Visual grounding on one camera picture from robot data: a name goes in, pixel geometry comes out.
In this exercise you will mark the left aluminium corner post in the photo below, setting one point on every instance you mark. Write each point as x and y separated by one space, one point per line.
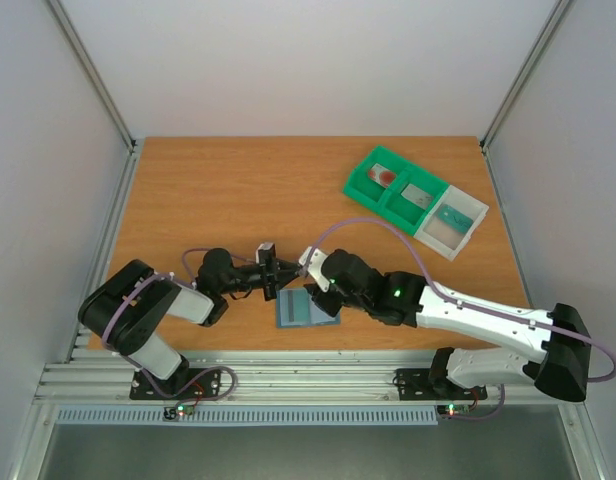
70 33

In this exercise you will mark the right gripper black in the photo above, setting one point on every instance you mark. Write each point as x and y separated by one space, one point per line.
323 293

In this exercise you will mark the small circuit board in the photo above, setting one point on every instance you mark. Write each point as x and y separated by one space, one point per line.
455 410
178 412

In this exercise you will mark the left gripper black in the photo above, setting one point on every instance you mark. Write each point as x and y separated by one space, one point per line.
289 271

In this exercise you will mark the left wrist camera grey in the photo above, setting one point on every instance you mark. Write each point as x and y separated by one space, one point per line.
264 251

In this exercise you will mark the green plastic bin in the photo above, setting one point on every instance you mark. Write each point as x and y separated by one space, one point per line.
400 212
360 188

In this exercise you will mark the teal card black stripe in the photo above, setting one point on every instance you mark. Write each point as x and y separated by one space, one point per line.
298 307

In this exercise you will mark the aluminium rail base frame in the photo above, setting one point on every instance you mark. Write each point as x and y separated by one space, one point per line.
189 191

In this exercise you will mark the green plastic bin middle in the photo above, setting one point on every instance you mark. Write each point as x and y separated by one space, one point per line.
400 212

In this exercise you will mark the green plastic bin far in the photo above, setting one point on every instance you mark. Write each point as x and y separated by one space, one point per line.
360 188

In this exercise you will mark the left small circuit board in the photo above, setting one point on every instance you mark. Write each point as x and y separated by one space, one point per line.
178 412

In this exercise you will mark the aluminium corner post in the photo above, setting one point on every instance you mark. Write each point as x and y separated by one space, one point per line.
540 45
70 33

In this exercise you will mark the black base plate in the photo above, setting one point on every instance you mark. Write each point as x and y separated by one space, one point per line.
422 384
185 384

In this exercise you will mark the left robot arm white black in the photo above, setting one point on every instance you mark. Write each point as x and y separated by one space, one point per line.
126 310

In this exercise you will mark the white plastic bin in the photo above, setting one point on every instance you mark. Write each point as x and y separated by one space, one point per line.
440 237

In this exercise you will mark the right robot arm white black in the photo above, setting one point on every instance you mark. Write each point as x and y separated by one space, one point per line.
546 349

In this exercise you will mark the right small circuit board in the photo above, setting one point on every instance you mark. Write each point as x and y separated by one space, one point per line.
455 410

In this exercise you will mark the grey card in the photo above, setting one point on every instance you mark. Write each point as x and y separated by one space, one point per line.
417 196

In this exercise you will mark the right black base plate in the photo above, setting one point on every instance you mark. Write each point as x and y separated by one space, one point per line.
422 384

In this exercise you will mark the red circle card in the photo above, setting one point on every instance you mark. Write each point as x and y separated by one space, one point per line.
381 175

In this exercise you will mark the teal card holder wallet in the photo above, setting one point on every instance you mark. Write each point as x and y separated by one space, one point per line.
317 318

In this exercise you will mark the right aluminium corner post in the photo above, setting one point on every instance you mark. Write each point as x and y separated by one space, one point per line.
540 45

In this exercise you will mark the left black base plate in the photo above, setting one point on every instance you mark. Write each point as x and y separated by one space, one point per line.
185 384

